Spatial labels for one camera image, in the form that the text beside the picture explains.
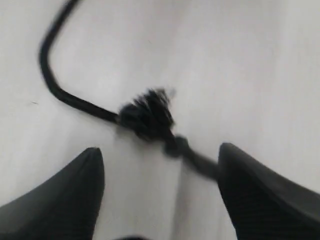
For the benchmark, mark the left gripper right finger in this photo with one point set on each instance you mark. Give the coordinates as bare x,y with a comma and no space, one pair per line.
262,204

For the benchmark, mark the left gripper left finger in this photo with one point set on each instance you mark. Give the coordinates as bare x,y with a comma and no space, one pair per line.
65,207

